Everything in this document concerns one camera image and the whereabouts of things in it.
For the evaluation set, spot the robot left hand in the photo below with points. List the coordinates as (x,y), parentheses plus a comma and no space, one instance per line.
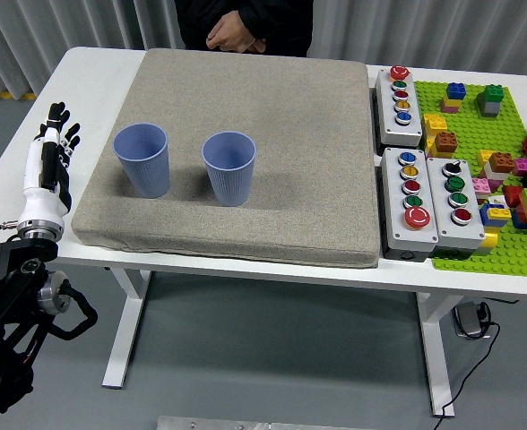
(39,201)

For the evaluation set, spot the person's right hand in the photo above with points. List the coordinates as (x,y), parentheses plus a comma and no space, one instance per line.
(258,45)

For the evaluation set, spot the person's left hand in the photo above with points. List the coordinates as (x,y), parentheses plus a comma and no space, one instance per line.
(230,29)

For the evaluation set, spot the blue ribbed plastic cup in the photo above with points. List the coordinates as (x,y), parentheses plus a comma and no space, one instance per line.
(230,179)
(144,174)

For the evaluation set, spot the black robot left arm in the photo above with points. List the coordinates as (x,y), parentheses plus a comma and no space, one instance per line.
(17,269)

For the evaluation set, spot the person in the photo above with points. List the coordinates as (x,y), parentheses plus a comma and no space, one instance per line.
(281,22)

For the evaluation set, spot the grey-brown cushion mat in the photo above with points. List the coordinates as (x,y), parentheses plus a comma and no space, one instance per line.
(268,134)

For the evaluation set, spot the grey five-button control box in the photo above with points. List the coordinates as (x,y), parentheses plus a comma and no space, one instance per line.
(393,215)
(386,112)

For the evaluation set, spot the white table leg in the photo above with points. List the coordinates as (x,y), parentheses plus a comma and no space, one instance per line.
(126,336)
(438,358)

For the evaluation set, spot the grey pleated curtain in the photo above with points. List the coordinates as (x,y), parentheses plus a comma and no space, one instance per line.
(66,22)

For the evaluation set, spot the large yellow toy brick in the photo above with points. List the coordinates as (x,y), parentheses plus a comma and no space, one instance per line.
(434,123)

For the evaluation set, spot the small yellow toy brick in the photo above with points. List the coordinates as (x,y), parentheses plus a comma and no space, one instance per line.
(451,102)
(430,144)
(483,157)

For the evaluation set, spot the pink toy brick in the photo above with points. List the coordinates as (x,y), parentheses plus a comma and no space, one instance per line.
(481,185)
(447,108)

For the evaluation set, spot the blue toy brick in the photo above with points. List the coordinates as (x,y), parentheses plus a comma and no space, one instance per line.
(456,89)
(489,221)

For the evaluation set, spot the orange toy brick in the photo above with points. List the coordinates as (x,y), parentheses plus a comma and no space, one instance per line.
(501,162)
(445,143)

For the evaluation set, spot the green studded baseplate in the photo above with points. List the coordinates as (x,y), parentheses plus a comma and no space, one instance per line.
(469,130)

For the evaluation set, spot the grey four-button control box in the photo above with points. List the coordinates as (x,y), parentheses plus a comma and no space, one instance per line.
(438,206)

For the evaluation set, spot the grey toy brick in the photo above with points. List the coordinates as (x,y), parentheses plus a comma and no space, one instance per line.
(492,109)

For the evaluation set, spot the white toy brick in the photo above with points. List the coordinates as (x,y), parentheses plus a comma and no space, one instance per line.
(492,174)

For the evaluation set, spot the white printed toy tile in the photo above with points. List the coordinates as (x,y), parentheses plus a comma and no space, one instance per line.
(496,200)

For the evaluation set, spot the magenta toy brick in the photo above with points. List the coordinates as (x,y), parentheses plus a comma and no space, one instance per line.
(522,166)

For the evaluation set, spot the flat yellow toy brick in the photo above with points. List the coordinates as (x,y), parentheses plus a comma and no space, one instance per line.
(500,213)

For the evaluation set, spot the red sloped toy brick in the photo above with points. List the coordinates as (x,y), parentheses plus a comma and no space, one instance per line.
(512,196)

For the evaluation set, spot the yellow round toy brick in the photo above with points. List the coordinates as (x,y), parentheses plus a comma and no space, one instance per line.
(485,243)

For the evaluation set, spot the grey power adapter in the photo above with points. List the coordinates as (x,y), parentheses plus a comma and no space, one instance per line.
(469,320)

